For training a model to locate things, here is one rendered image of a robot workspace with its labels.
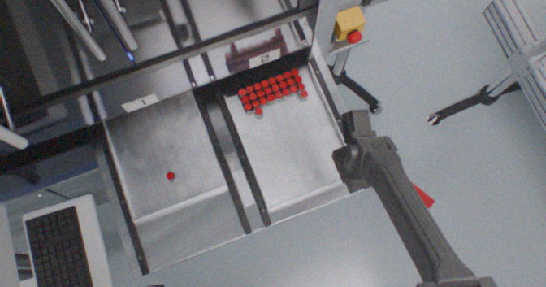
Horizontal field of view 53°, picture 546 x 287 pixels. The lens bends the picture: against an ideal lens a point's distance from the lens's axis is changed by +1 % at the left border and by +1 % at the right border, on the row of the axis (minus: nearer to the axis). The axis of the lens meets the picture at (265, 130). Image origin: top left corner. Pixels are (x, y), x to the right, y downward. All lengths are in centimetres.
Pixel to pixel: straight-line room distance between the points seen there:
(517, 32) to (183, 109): 124
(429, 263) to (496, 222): 172
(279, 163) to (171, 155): 30
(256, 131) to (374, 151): 57
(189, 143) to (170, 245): 28
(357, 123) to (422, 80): 151
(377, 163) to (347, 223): 140
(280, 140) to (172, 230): 38
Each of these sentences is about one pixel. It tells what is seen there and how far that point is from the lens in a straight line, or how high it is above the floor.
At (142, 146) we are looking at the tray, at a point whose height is 88.
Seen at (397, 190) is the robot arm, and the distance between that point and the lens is 94.
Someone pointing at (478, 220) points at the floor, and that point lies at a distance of 252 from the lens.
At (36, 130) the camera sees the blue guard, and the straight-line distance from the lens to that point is 143.
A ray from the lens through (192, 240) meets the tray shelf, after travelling 148.
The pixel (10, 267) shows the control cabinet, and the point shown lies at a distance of 165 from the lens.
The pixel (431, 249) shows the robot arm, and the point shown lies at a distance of 85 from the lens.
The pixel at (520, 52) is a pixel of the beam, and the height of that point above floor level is 53.
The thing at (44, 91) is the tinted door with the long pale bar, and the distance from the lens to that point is 126.
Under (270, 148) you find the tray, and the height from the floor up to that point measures 88.
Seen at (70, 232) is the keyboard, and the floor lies 82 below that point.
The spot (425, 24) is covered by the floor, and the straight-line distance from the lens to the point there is 271.
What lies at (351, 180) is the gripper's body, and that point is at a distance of 120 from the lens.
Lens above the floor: 235
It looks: 75 degrees down
